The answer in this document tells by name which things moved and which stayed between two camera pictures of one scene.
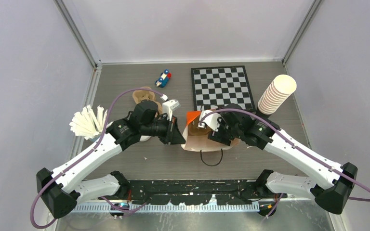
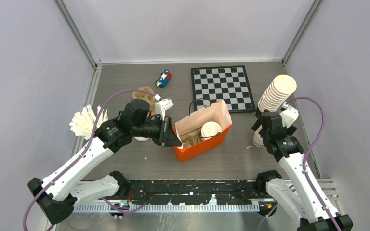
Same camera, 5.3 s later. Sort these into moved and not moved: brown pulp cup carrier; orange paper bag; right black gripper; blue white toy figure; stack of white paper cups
Moved: orange paper bag; right black gripper
Not moved: brown pulp cup carrier; stack of white paper cups; blue white toy figure
